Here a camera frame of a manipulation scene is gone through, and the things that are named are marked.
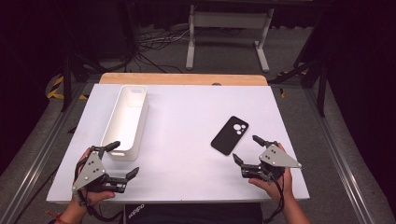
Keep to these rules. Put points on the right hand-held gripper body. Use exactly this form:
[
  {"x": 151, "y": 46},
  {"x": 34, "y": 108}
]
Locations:
[{"x": 275, "y": 158}]

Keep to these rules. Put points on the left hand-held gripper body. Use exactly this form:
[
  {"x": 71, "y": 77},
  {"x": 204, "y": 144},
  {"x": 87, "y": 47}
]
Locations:
[{"x": 91, "y": 171}]

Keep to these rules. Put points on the white plastic storage box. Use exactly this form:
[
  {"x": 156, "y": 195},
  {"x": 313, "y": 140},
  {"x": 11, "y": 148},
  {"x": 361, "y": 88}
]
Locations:
[{"x": 124, "y": 121}]

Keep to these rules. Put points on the person's left hand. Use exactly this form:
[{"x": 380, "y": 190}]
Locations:
[{"x": 95, "y": 198}]

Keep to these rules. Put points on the person's right hand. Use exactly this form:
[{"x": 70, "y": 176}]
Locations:
[{"x": 275, "y": 190}]

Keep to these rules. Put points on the person's black clothing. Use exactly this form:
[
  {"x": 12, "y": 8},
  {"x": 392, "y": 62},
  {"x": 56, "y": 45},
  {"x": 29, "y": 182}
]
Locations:
[{"x": 193, "y": 214}]

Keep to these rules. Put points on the black metal stand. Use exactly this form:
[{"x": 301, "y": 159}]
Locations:
[
  {"x": 67, "y": 84},
  {"x": 320, "y": 87}
]

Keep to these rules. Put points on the yellow black floor tape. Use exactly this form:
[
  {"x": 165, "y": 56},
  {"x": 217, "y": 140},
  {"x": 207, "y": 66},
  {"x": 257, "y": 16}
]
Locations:
[{"x": 55, "y": 92}]

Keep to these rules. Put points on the grey metal floor rail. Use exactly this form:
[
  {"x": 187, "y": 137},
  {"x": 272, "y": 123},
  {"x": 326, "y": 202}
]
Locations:
[
  {"x": 34, "y": 161},
  {"x": 339, "y": 155}
]

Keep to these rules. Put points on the white metal stand frame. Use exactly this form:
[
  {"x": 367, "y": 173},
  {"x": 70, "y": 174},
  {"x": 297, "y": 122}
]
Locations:
[{"x": 230, "y": 20}]

